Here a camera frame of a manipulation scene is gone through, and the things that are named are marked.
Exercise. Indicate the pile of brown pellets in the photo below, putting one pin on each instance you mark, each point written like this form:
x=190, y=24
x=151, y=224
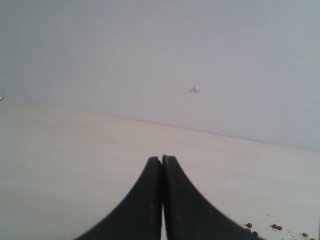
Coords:
x=271, y=226

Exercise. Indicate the white wall plug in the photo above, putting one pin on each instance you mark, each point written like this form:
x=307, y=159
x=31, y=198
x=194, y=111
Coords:
x=196, y=89

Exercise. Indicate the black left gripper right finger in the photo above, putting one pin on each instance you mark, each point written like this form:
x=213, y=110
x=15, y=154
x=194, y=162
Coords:
x=188, y=215

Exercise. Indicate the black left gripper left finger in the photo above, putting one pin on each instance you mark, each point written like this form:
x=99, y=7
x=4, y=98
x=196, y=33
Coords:
x=139, y=215

